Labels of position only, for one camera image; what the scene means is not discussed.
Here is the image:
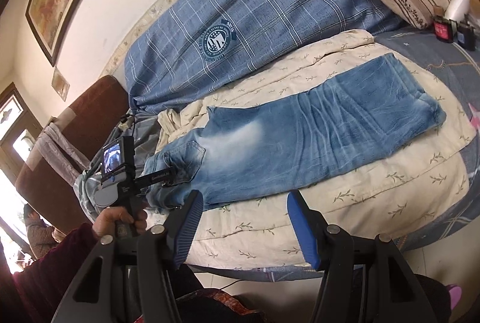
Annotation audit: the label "blue denim jeans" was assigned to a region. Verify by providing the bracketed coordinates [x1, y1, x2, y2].
[144, 54, 446, 210]

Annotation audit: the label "dark red sleeve forearm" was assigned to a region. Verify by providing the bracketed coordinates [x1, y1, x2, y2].
[1, 224, 115, 322]

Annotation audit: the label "person left hand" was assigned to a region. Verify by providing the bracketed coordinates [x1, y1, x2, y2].
[92, 207, 147, 238]

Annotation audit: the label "grey cloth on headboard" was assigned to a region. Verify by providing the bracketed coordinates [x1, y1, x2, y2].
[25, 123, 89, 186]

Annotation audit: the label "pink slipper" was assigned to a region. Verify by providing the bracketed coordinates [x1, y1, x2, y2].
[446, 284, 462, 311]

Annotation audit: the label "cream leaf-print quilt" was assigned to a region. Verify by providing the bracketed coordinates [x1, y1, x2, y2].
[145, 28, 478, 270]

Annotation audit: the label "grey patterned bedsheet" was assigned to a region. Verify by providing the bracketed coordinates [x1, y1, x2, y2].
[73, 26, 480, 282]

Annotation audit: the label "blue plaid duvet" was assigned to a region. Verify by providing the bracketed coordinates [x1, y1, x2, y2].
[124, 0, 402, 114]

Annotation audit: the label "white plastic roll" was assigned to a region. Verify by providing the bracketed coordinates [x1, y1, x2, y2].
[444, 0, 471, 22]

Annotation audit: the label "window with frame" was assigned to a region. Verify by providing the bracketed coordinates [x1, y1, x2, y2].
[1, 83, 41, 273]

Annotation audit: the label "small wall picture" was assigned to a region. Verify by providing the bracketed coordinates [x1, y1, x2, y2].
[51, 68, 70, 102]

